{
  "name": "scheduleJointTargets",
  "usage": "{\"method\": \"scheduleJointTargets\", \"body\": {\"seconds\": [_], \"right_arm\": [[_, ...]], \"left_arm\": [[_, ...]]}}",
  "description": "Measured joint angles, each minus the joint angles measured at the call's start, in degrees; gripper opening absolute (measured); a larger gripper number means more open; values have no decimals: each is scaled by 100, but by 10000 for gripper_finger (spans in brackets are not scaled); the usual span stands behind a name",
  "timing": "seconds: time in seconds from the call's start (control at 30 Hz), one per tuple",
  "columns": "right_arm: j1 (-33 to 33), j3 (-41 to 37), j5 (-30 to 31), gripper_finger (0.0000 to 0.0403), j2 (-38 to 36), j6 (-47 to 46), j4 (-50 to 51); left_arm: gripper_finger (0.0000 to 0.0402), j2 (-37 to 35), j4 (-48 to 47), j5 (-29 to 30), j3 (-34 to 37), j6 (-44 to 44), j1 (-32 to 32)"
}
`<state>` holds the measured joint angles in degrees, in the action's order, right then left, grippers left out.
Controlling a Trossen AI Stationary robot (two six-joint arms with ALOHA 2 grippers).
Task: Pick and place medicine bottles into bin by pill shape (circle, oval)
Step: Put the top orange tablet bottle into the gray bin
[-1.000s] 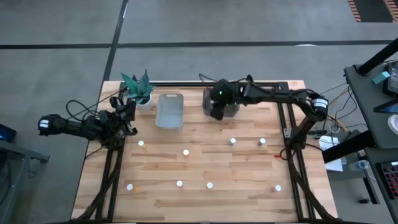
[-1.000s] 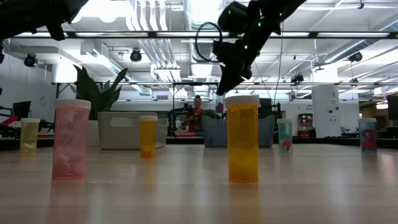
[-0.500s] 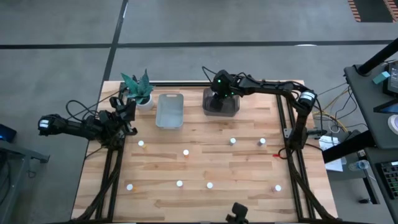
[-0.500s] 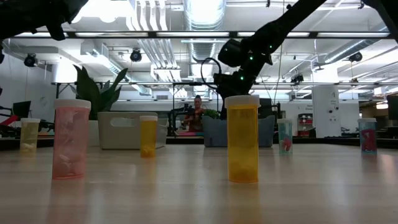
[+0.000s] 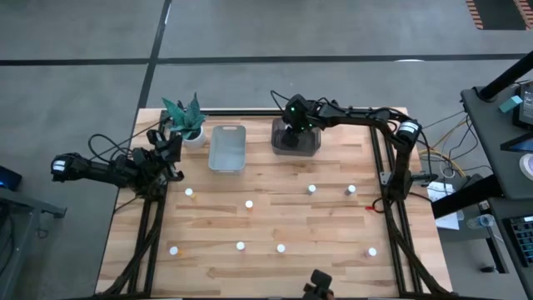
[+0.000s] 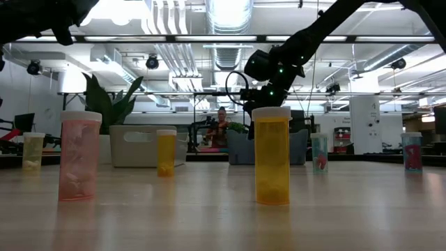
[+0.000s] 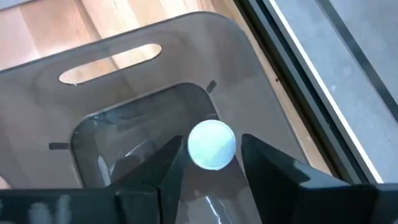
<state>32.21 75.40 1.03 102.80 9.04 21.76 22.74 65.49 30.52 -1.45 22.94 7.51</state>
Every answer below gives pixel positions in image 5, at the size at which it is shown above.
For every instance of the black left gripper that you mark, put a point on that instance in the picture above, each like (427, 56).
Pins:
(152, 160)

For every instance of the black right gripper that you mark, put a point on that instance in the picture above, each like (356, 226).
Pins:
(306, 123)

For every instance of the orange pill bottle white cap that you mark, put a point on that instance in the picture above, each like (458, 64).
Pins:
(249, 204)
(173, 250)
(188, 192)
(281, 248)

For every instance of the clear pill bottle red pills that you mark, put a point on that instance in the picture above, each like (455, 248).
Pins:
(311, 188)
(372, 251)
(351, 189)

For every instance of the pink pill bottle white cap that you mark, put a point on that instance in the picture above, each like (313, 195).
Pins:
(240, 246)

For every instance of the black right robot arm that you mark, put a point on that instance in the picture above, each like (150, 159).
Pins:
(362, 116)

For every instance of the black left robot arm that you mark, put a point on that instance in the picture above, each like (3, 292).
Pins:
(91, 171)

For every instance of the dark translucent plastic bin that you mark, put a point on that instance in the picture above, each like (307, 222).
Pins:
(310, 143)

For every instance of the white plastic bin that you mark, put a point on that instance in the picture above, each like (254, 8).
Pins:
(227, 150)

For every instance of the green plant in white pot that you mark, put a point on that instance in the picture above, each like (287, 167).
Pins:
(189, 121)

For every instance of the white paper sheets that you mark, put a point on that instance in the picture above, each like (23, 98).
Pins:
(443, 193)

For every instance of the black device blue light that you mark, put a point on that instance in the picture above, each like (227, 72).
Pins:
(8, 178)

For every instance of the grey metal cart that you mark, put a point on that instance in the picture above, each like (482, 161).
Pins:
(21, 233)

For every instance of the black support beam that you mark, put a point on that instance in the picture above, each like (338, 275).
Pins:
(466, 198)

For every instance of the dark grey desk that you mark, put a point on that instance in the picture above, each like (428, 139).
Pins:
(491, 141)

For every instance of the clear water bottle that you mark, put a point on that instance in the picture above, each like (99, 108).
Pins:
(479, 221)

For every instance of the teal small box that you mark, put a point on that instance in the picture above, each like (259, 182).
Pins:
(510, 103)

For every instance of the black diagonal pole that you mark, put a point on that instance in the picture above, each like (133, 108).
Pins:
(506, 77)

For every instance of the black tablet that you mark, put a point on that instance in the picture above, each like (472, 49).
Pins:
(520, 143)

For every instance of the black monitor screen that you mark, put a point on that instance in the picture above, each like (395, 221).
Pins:
(526, 104)

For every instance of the white tape roll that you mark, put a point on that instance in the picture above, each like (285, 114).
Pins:
(528, 166)

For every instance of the black mat orange border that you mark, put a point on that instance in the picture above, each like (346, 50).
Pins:
(497, 12)

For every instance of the backlit keyboard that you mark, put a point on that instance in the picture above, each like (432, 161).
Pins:
(522, 241)

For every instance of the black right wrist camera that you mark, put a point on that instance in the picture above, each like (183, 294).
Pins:
(295, 106)

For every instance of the black aluminium table frame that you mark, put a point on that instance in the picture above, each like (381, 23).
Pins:
(241, 112)

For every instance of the grey corner bracket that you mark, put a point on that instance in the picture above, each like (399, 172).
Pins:
(385, 178)

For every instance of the black camera device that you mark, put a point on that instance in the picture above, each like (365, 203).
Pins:
(320, 280)

